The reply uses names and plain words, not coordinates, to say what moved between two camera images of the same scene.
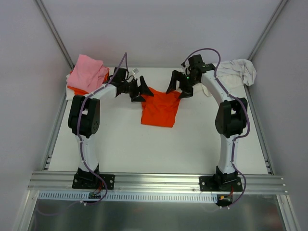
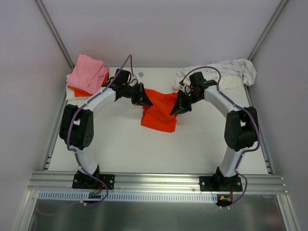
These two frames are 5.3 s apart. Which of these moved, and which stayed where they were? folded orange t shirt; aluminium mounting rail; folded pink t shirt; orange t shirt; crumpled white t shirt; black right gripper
Moved: orange t shirt; black right gripper
Stayed: folded pink t shirt; aluminium mounting rail; folded orange t shirt; crumpled white t shirt
